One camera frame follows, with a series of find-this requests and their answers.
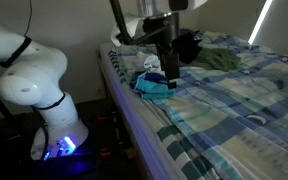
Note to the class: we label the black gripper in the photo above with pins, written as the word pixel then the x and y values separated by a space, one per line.
pixel 159 30

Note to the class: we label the white towel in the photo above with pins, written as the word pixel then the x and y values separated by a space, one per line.
pixel 151 63

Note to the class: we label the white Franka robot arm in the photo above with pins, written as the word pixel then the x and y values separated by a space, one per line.
pixel 34 76

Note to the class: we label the blue towel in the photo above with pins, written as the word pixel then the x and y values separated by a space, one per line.
pixel 150 87

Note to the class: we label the black cloth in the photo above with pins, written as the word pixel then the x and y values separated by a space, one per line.
pixel 187 46

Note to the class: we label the dark blue pillow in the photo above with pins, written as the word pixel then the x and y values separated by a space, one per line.
pixel 188 32

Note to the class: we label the green cloth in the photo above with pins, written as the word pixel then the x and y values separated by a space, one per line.
pixel 217 59

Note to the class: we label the white crumpled paper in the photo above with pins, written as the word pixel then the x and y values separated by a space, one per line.
pixel 132 23

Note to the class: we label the blue plaid bedsheet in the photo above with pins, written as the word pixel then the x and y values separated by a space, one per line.
pixel 234 110

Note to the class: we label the bed frame with mattress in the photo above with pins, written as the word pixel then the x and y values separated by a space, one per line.
pixel 130 113

